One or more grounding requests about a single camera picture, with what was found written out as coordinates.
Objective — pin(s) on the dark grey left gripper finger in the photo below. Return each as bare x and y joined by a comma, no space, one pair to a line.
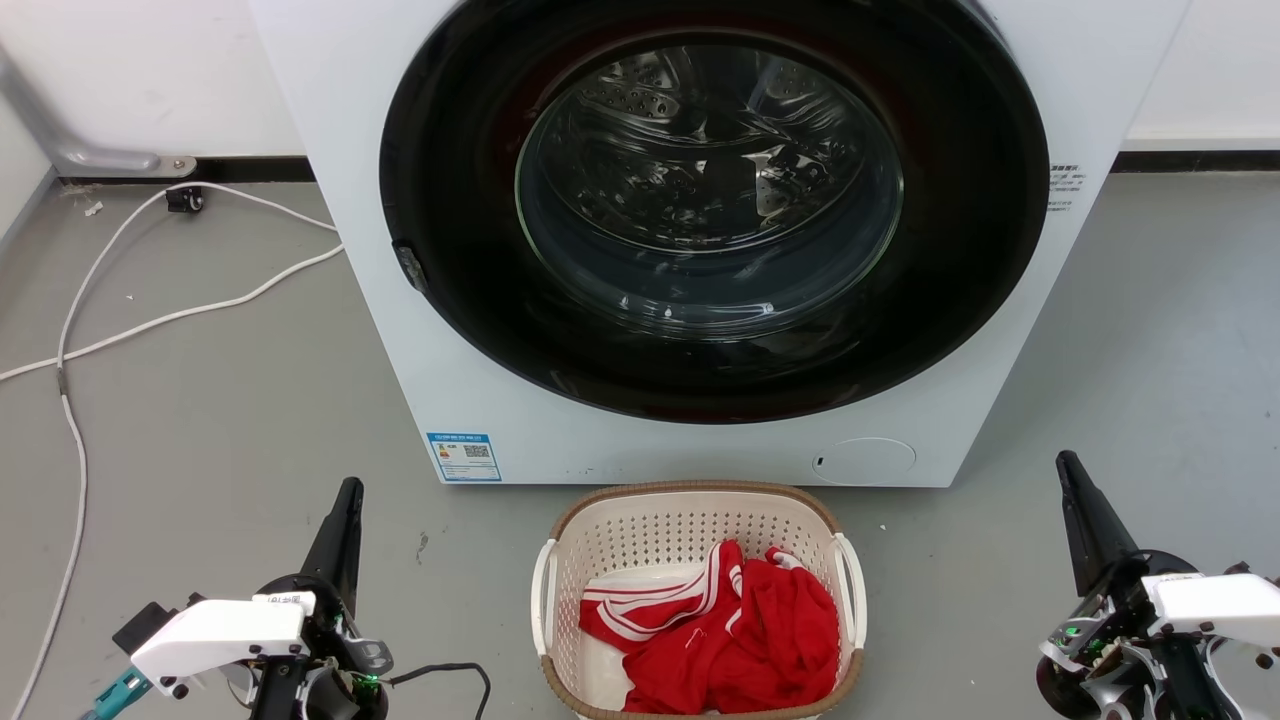
337,545

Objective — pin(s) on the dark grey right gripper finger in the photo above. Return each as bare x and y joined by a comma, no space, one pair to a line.
1092,530

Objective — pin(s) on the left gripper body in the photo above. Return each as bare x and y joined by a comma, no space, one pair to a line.
330,680

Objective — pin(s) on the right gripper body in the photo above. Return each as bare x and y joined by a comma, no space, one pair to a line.
1110,650

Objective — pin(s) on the white perforated laundry basket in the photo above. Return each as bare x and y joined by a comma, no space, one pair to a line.
690,525

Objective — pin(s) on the white right wrist cover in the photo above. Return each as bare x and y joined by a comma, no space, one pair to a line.
1215,605

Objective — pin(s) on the blue energy label sticker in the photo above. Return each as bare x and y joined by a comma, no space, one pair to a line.
463,456

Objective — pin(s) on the black left wrist box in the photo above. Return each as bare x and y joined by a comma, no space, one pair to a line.
145,625

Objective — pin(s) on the teal connector piece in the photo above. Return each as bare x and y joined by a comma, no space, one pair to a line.
115,693

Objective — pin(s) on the black round washer door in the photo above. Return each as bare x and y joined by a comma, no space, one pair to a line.
460,250

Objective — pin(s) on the red garment with white stripes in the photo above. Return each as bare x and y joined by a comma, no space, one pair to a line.
750,640

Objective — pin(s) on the small black caster wheel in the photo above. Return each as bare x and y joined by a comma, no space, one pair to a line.
185,199

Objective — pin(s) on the white front-load washing machine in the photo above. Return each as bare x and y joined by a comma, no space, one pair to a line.
340,120

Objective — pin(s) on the grey metal pipe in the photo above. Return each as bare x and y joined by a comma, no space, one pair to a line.
60,140

